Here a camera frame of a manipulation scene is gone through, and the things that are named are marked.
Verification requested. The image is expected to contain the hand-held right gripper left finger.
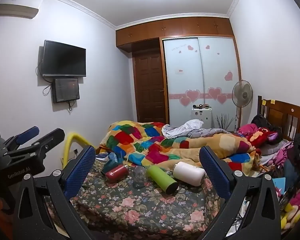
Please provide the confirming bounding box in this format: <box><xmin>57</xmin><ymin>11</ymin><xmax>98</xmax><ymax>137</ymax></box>
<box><xmin>12</xmin><ymin>144</ymin><xmax>101</xmax><ymax>240</ymax></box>

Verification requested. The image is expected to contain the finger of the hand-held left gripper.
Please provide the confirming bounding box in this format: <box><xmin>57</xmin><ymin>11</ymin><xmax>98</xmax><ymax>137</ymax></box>
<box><xmin>0</xmin><ymin>126</ymin><xmax>40</xmax><ymax>153</ymax></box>
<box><xmin>9</xmin><ymin>128</ymin><xmax>66</xmax><ymax>161</ymax></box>

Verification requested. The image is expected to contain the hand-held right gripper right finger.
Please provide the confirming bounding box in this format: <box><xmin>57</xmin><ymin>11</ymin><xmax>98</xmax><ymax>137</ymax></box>
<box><xmin>190</xmin><ymin>145</ymin><xmax>282</xmax><ymax>240</ymax></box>

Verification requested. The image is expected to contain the clear glass cup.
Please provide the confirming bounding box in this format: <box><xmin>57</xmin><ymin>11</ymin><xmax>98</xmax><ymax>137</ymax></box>
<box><xmin>133</xmin><ymin>165</ymin><xmax>148</xmax><ymax>189</ymax></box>

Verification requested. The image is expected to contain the yellow curved tube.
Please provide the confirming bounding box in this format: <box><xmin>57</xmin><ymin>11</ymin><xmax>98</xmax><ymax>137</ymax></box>
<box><xmin>62</xmin><ymin>133</ymin><xmax>96</xmax><ymax>166</ymax></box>

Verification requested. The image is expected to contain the white bottle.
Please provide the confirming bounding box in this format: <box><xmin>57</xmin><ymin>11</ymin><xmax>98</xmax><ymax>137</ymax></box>
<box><xmin>173</xmin><ymin>161</ymin><xmax>206</xmax><ymax>187</ymax></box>

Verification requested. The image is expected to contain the dark teal bottle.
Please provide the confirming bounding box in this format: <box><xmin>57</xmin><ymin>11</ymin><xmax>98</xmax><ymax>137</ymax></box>
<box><xmin>101</xmin><ymin>159</ymin><xmax>122</xmax><ymax>174</ymax></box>

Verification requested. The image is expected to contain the red bottle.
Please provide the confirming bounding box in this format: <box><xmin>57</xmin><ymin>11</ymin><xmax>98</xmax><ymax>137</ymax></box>
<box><xmin>105</xmin><ymin>164</ymin><xmax>130</xmax><ymax>183</ymax></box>

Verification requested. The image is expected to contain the green bottle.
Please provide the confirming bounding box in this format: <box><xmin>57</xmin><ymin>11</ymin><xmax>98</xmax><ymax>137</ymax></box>
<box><xmin>146</xmin><ymin>165</ymin><xmax>179</xmax><ymax>195</ymax></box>

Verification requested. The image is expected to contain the dried twig plant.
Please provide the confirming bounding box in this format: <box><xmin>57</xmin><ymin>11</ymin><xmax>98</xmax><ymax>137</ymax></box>
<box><xmin>215</xmin><ymin>113</ymin><xmax>235</xmax><ymax>132</ymax></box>

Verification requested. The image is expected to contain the grey striped cloth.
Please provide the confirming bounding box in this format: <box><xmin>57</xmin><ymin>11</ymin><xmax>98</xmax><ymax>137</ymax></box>
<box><xmin>162</xmin><ymin>119</ymin><xmax>237</xmax><ymax>139</ymax></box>

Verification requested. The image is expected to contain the pink clothing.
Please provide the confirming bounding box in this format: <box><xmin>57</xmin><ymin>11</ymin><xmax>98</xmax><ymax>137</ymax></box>
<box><xmin>237</xmin><ymin>123</ymin><xmax>259</xmax><ymax>137</ymax></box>

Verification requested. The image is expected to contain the small white cabinet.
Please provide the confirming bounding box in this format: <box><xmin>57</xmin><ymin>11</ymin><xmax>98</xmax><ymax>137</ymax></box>
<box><xmin>191</xmin><ymin>107</ymin><xmax>213</xmax><ymax>129</ymax></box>

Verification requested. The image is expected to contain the red plush toy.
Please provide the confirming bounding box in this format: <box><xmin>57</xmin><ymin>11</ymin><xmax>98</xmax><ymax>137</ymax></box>
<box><xmin>247</xmin><ymin>127</ymin><xmax>282</xmax><ymax>147</ymax></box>

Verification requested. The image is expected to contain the floral bed sheet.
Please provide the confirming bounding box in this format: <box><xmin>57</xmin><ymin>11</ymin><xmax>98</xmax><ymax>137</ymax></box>
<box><xmin>45</xmin><ymin>155</ymin><xmax>228</xmax><ymax>240</ymax></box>

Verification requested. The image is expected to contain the black backpack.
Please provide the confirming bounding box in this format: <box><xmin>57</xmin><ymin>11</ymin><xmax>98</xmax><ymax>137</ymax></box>
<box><xmin>251</xmin><ymin>114</ymin><xmax>268</xmax><ymax>131</ymax></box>

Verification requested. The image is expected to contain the colourful patchwork blanket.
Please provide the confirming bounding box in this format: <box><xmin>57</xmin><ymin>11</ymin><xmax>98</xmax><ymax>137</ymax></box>
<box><xmin>99</xmin><ymin>121</ymin><xmax>263</xmax><ymax>176</ymax></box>

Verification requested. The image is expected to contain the standing fan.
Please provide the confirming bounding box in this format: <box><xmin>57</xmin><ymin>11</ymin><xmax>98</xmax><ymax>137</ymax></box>
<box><xmin>231</xmin><ymin>80</ymin><xmax>254</xmax><ymax>133</ymax></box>

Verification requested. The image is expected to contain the yellow plush toy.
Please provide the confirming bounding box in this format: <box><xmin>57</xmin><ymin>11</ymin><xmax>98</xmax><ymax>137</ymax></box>
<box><xmin>281</xmin><ymin>202</ymin><xmax>300</xmax><ymax>231</ymax></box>

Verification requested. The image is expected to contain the wooden headboard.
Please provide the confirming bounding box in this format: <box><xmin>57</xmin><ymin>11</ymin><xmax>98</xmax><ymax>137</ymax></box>
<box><xmin>257</xmin><ymin>95</ymin><xmax>300</xmax><ymax>143</ymax></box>

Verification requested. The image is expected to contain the white wardrobe with hearts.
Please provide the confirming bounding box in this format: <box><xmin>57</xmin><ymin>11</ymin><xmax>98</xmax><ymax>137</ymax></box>
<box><xmin>160</xmin><ymin>37</ymin><xmax>242</xmax><ymax>133</ymax></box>

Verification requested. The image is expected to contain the brown wooden door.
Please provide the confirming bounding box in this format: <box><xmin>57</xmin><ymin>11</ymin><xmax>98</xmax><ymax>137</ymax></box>
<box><xmin>133</xmin><ymin>52</ymin><xmax>167</xmax><ymax>124</ymax></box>

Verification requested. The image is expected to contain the white air conditioner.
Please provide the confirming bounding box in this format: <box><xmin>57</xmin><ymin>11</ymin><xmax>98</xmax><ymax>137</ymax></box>
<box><xmin>0</xmin><ymin>3</ymin><xmax>39</xmax><ymax>20</ymax></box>

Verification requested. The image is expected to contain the brown overhead cabinet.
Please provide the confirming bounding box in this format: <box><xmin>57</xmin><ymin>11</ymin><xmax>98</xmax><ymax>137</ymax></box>
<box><xmin>115</xmin><ymin>17</ymin><xmax>234</xmax><ymax>51</ymax></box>

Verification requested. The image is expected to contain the small black wall monitor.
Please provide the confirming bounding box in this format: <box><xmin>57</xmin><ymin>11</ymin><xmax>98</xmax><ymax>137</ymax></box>
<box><xmin>52</xmin><ymin>78</ymin><xmax>81</xmax><ymax>104</ymax></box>

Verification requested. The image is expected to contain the black wall television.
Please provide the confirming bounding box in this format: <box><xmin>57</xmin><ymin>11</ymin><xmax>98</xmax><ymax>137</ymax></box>
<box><xmin>41</xmin><ymin>40</ymin><xmax>87</xmax><ymax>78</ymax></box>

